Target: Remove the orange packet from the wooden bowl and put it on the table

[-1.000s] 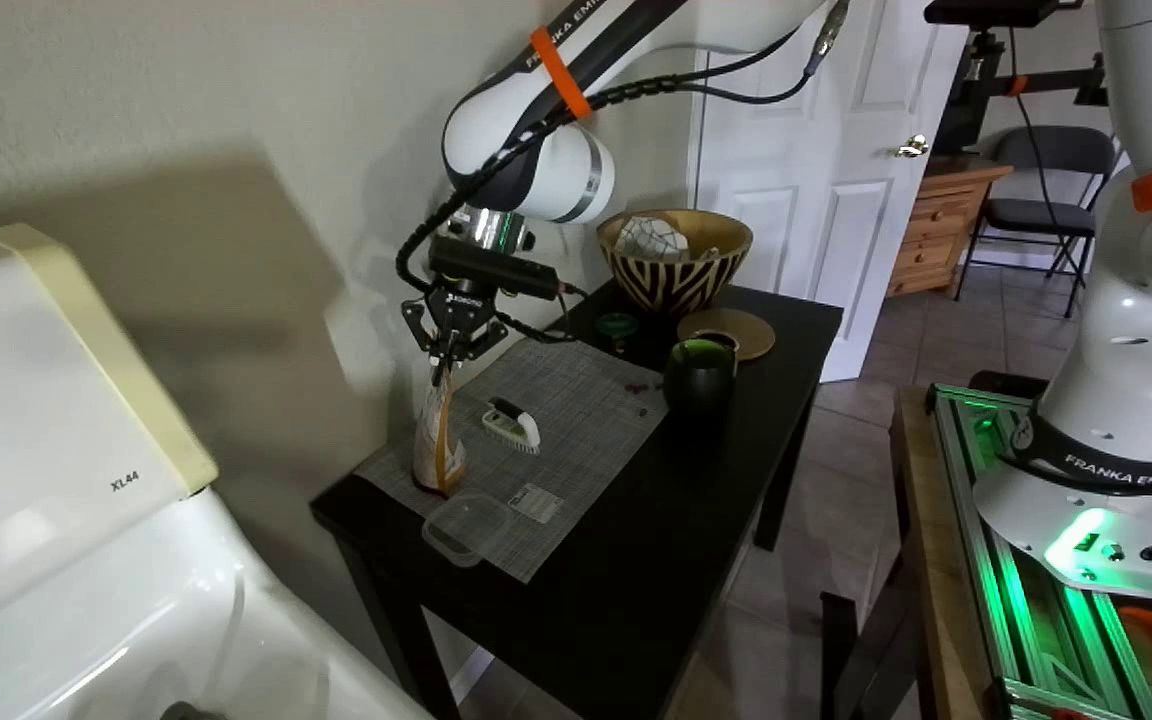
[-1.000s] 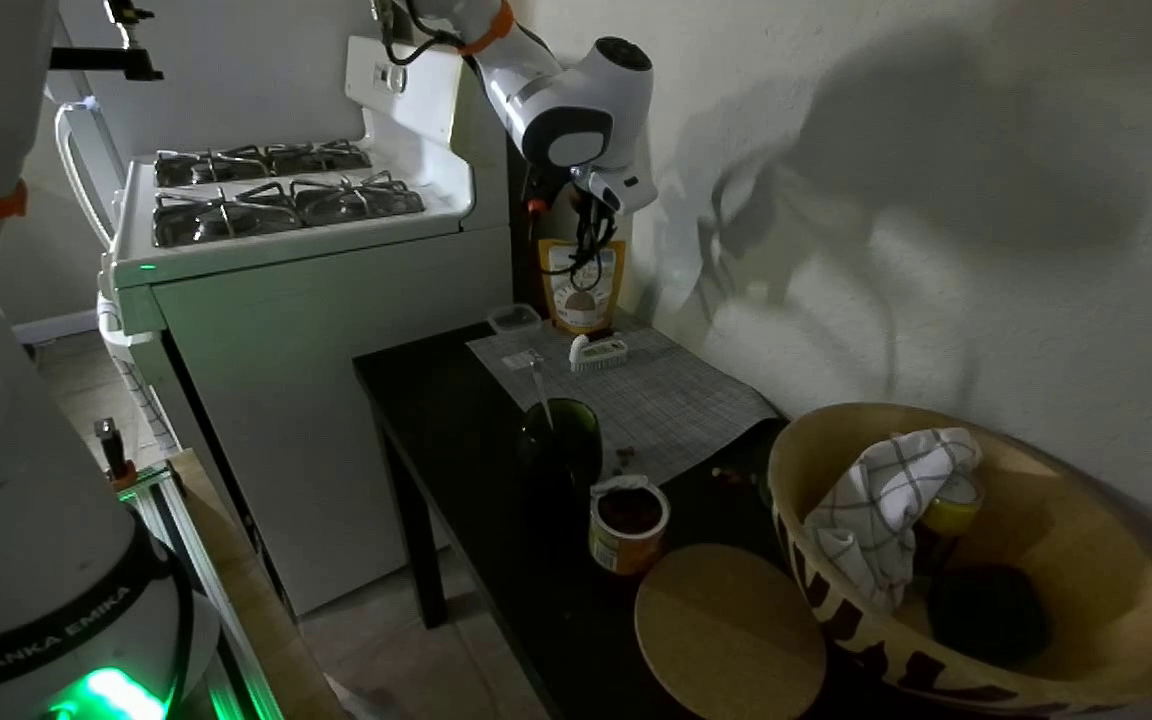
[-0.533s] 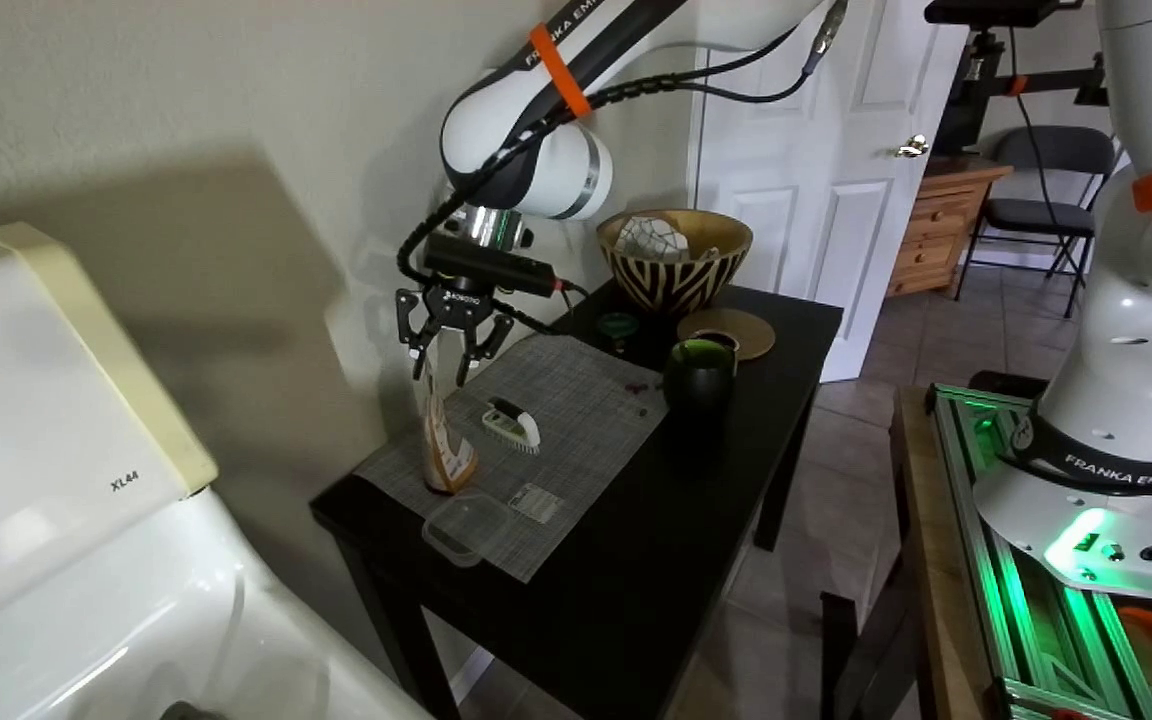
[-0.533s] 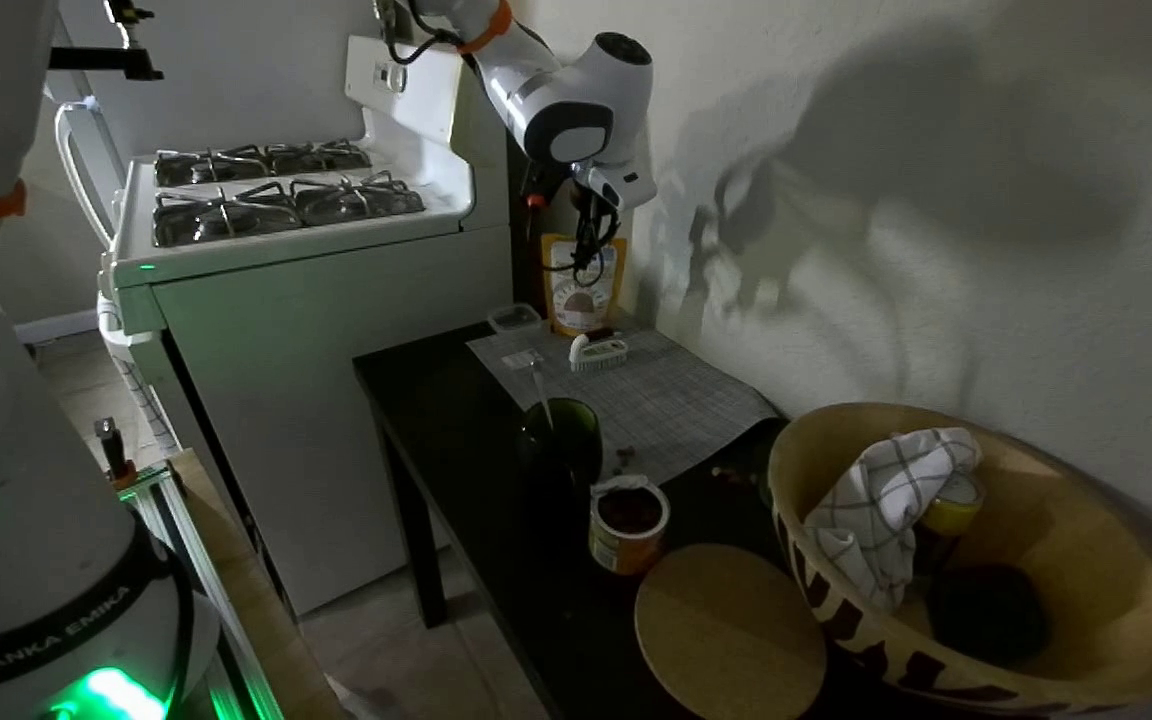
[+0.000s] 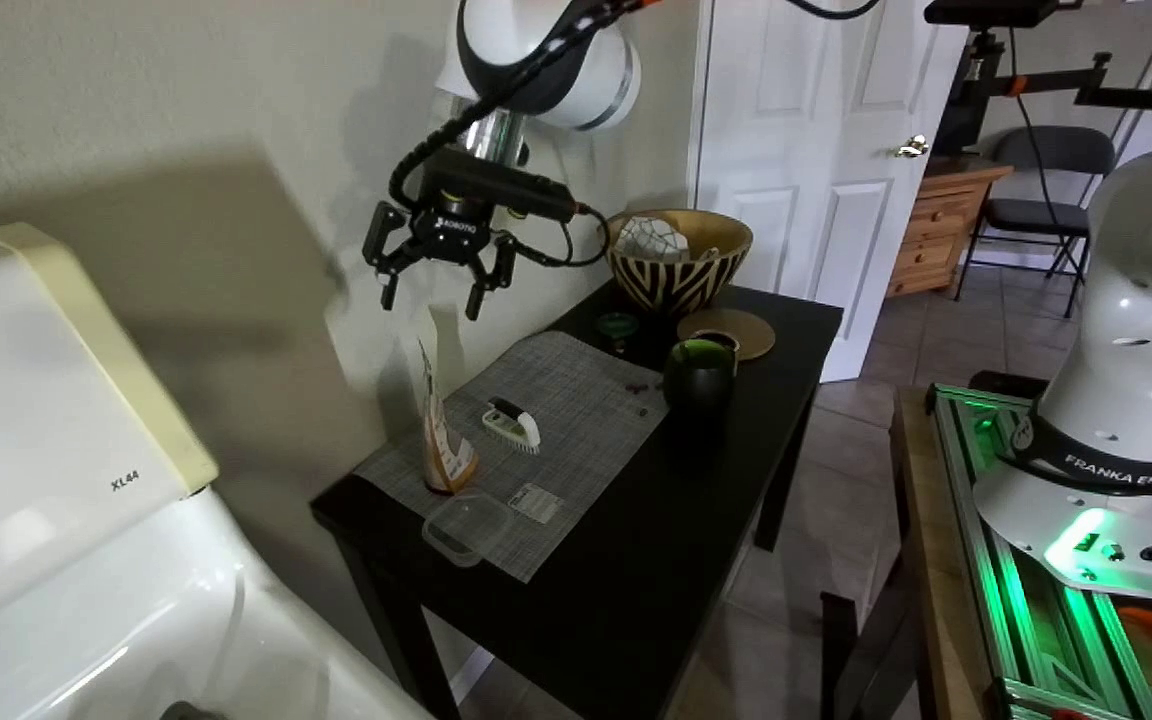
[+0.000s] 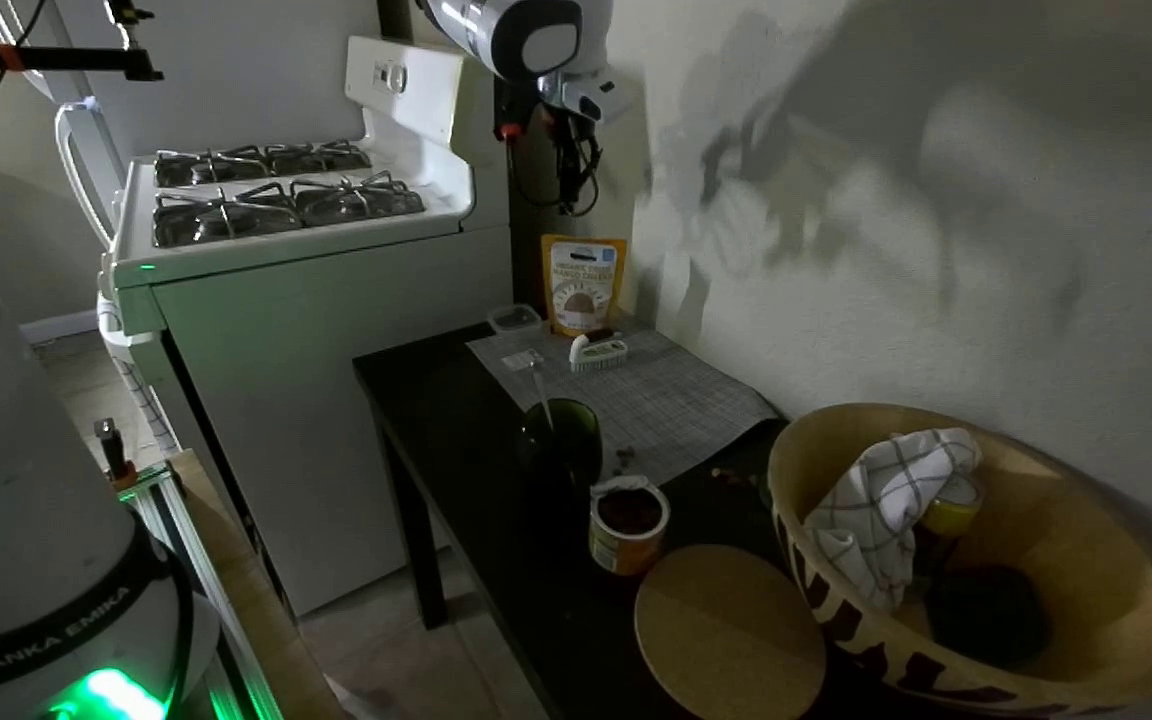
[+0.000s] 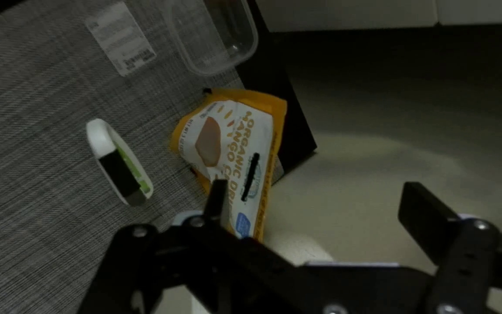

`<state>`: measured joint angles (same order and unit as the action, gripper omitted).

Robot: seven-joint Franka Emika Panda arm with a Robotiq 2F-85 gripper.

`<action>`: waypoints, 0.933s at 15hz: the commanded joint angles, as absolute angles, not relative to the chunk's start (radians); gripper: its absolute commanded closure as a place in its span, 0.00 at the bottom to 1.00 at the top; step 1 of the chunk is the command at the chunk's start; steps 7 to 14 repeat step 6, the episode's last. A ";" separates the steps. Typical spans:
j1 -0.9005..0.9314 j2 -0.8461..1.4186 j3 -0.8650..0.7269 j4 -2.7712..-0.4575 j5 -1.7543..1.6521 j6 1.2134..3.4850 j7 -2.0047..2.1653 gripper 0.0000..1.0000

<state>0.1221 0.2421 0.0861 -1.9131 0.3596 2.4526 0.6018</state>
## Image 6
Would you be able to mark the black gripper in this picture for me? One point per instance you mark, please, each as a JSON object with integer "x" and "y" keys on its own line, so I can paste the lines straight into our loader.
{"x": 552, "y": 114}

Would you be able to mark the orange snack packet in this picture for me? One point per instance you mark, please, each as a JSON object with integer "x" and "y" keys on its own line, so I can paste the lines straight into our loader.
{"x": 580, "y": 281}

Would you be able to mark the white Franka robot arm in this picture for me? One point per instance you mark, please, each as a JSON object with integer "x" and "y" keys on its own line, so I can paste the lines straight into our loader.
{"x": 19, "y": 504}

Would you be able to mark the small clear container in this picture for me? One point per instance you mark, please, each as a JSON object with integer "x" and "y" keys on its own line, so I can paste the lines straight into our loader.
{"x": 513, "y": 318}

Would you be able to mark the small white clip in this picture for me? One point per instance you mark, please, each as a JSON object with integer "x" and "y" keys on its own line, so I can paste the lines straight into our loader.
{"x": 598, "y": 348}

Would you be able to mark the grey grid placemat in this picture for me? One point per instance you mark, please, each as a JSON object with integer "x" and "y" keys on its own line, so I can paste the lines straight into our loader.
{"x": 681, "y": 400}

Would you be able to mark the black side table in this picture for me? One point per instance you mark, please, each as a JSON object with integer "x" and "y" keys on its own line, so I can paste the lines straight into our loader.
{"x": 471, "y": 424}

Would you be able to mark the dark green cup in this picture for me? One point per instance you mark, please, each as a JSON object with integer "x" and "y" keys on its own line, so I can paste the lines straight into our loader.
{"x": 563, "y": 454}

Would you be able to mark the white gas stove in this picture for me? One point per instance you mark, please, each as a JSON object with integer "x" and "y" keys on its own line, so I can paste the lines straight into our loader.
{"x": 322, "y": 361}

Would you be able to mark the white checked cloth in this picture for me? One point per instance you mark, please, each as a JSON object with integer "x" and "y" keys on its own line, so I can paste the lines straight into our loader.
{"x": 883, "y": 504}

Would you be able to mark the round wooden plate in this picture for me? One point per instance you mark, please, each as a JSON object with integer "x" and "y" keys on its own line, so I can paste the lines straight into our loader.
{"x": 729, "y": 634}

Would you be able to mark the small yellow object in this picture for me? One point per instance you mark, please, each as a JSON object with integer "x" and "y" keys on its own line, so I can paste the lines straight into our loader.
{"x": 956, "y": 510}

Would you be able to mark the wooden board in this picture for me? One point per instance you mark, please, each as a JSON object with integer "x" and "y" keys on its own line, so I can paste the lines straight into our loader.
{"x": 257, "y": 612}

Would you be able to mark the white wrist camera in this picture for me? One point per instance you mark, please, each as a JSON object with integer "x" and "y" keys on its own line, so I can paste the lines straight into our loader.
{"x": 576, "y": 93}

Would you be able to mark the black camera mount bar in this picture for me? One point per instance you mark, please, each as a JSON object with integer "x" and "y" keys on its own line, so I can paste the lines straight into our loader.
{"x": 56, "y": 63}

